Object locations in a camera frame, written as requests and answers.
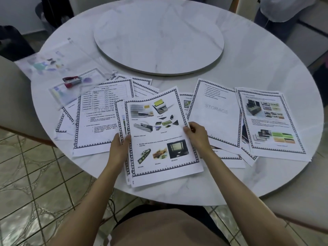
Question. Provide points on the beige chair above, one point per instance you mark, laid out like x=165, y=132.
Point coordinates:
x=15, y=105
x=299, y=194

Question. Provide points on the large clear plastic folder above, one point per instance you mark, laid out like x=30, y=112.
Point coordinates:
x=64, y=58

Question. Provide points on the person's right forearm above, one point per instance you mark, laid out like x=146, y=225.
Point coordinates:
x=240, y=192

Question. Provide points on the person's left forearm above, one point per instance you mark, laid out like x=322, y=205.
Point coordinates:
x=89, y=202

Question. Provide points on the red stapler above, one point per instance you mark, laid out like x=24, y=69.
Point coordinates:
x=72, y=79

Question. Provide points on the person's left thumb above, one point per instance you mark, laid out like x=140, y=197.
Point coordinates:
x=127, y=142

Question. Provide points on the person's right hand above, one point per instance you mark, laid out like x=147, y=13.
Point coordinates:
x=199, y=138

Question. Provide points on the round marble turntable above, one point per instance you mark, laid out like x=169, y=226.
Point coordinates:
x=158, y=38

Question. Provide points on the bordered photo page bundle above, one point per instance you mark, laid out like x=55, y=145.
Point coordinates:
x=158, y=140

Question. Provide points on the spread of printed paper sheets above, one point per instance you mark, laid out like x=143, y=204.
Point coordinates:
x=217, y=112

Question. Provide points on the person's left hand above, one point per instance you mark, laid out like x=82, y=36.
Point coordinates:
x=118, y=151

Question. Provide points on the beige cushioned bench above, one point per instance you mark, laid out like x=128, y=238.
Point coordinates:
x=311, y=35

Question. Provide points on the person's right thumb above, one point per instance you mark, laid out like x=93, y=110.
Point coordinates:
x=188, y=130

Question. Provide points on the dark chair back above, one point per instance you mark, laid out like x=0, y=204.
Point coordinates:
x=57, y=8

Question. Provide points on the person's beige shirt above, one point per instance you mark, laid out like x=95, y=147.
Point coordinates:
x=171, y=230

